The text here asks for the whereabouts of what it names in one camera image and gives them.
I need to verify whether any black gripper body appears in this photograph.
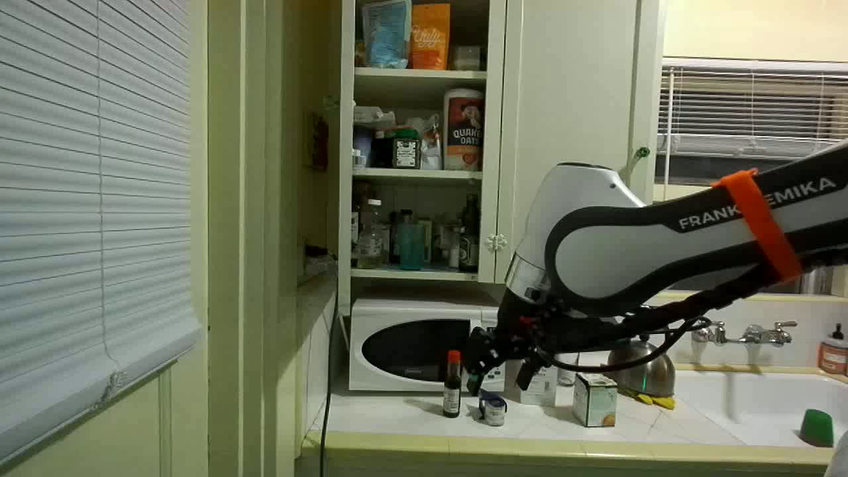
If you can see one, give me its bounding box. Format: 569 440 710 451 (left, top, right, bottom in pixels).
463 326 531 390

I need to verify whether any cream cabinet door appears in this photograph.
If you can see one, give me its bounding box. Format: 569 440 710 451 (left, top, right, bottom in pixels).
282 0 340 321
498 0 665 276

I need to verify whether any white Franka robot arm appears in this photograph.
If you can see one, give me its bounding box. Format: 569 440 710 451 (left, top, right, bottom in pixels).
463 143 848 390

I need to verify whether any small white blue jar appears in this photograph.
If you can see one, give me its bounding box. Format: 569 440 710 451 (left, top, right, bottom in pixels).
479 392 508 425

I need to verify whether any dark bottle with red cap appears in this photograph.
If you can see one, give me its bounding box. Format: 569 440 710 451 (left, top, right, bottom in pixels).
442 349 461 417

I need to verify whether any white tea carton box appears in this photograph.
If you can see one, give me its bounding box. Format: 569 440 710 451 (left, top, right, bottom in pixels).
574 374 618 425

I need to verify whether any white microwave oven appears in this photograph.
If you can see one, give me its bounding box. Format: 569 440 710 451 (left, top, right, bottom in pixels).
348 298 498 392

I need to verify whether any teal glass jar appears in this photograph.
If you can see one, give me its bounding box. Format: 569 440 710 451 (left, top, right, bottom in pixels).
401 215 423 269

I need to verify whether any chrome sink faucet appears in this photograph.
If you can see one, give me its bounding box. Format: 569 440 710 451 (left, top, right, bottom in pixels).
691 321 796 346

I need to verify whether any white red oats canister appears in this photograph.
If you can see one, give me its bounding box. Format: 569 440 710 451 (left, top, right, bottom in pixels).
442 86 484 168

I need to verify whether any right window blind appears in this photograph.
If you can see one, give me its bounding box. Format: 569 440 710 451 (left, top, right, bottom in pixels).
657 64 848 162

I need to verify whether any green cup in sink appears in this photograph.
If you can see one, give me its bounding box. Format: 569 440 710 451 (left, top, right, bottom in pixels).
801 408 834 448

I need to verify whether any soap dispenser bottle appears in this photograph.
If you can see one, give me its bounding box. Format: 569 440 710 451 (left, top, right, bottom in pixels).
817 326 848 374

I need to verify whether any orange cereal box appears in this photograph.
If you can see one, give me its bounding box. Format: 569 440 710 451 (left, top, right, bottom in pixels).
410 3 450 69

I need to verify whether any blue food package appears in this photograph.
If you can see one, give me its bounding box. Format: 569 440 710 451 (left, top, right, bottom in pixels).
362 0 410 69

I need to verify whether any white window blind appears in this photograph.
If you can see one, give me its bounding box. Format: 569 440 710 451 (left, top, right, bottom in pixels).
0 0 198 460

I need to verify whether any black power cable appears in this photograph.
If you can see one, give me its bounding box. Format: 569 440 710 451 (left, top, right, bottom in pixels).
316 307 349 477

